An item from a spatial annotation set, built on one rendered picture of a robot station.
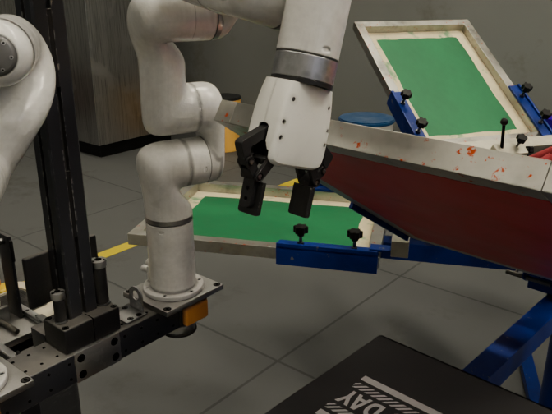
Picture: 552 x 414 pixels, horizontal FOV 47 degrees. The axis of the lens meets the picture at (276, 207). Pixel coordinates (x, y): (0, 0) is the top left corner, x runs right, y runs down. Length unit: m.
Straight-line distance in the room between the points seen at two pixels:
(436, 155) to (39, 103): 0.55
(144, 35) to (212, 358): 2.27
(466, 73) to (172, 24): 2.03
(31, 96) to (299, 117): 0.40
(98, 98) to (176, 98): 5.42
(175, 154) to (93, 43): 5.34
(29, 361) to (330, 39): 0.77
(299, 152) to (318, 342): 2.60
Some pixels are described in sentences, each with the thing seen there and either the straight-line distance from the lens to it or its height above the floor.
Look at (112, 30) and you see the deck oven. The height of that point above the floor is 1.25.
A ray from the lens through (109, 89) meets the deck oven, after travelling 6.67.
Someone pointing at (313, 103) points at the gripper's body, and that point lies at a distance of 0.75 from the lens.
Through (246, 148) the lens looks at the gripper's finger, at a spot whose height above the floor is 1.57.
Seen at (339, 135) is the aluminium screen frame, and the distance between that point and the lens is 0.90.
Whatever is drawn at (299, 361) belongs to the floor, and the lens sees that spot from 3.15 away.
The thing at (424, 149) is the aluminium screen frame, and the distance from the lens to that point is 0.83.
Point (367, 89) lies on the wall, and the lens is 6.08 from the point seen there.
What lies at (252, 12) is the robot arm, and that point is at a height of 1.71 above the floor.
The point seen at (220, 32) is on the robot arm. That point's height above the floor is 1.66.
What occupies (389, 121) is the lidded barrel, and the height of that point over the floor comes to 0.59.
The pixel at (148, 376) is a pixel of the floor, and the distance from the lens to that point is 3.11.
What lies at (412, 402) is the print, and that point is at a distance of 1.36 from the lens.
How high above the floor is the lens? 1.75
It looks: 20 degrees down
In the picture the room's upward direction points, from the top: straight up
